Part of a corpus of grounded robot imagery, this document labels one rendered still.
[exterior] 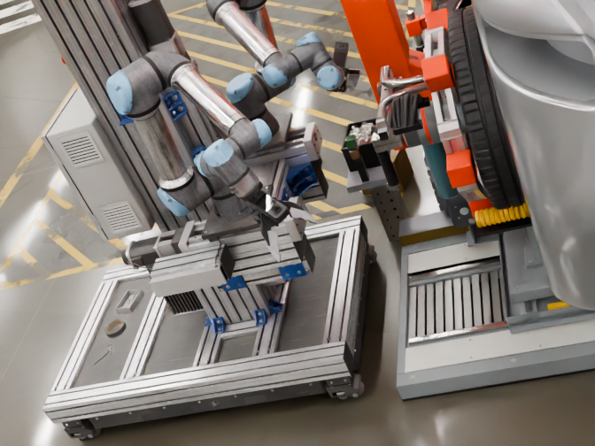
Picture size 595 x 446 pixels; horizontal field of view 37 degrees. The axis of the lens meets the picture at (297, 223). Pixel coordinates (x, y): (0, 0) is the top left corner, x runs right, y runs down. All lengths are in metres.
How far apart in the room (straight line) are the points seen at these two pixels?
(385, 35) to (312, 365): 1.22
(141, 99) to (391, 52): 1.09
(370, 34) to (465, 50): 0.69
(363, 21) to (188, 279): 1.12
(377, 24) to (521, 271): 1.02
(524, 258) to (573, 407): 0.57
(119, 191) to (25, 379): 1.45
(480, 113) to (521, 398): 1.03
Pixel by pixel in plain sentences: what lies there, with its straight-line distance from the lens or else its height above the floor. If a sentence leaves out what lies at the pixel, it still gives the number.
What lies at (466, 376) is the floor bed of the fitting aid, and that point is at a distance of 3.17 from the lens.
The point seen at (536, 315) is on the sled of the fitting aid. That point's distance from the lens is 3.19.
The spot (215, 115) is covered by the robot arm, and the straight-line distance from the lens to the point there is 2.54.
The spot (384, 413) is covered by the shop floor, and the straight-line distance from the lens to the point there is 3.26.
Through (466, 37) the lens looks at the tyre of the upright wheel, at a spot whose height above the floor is 1.16.
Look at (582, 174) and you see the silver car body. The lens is 1.90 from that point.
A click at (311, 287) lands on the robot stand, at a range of 3.57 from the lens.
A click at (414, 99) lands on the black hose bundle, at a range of 2.77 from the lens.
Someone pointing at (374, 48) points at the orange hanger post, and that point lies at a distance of 3.36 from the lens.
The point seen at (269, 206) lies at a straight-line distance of 2.34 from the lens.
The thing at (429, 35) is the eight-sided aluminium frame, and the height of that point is 1.12.
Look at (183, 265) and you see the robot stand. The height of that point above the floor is 0.74.
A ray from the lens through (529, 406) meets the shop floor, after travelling 3.13.
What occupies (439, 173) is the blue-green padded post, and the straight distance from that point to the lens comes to 3.21.
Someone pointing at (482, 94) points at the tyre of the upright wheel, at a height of 1.05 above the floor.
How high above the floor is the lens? 2.32
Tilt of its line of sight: 32 degrees down
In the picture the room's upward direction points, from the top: 24 degrees counter-clockwise
